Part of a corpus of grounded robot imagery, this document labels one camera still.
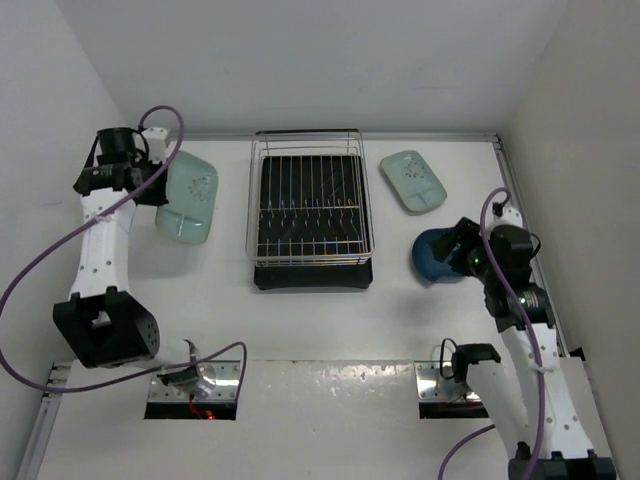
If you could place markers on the metal base plate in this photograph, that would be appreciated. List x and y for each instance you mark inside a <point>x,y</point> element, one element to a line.
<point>432,385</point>
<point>209,382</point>

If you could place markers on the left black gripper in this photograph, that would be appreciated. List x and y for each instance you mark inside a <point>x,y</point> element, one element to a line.
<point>158,198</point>

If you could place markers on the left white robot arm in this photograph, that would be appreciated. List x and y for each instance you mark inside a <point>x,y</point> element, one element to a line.
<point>102,322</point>

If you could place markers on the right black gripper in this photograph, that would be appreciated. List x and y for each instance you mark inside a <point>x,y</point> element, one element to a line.
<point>465,233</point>

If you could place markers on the light green plate with berries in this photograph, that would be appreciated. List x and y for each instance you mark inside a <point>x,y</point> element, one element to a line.
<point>414,182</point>

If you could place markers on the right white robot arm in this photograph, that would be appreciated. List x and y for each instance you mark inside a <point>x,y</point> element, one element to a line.
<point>534,414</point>

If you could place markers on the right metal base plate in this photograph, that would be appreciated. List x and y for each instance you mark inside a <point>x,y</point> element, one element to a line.
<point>432,385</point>

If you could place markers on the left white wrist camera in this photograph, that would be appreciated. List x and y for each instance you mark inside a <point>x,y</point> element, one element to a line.
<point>157,141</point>

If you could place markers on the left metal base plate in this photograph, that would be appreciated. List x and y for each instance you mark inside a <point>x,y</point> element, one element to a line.
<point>209,382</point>

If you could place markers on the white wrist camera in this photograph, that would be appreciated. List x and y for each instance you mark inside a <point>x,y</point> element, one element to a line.
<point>157,141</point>
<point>506,214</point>

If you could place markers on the dark blue leaf plate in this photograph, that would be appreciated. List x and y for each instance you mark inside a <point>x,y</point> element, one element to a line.
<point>424,263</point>

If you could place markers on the light green rectangular plate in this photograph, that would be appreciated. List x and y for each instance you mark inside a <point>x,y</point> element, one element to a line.
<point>191,190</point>

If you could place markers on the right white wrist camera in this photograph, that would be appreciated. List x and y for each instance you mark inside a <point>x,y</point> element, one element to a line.
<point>506,214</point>

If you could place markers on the black drip tray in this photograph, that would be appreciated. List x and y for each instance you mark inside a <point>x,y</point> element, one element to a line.
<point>313,275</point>

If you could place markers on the metal wire dish rack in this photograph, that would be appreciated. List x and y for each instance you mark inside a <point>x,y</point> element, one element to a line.
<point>298,142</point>

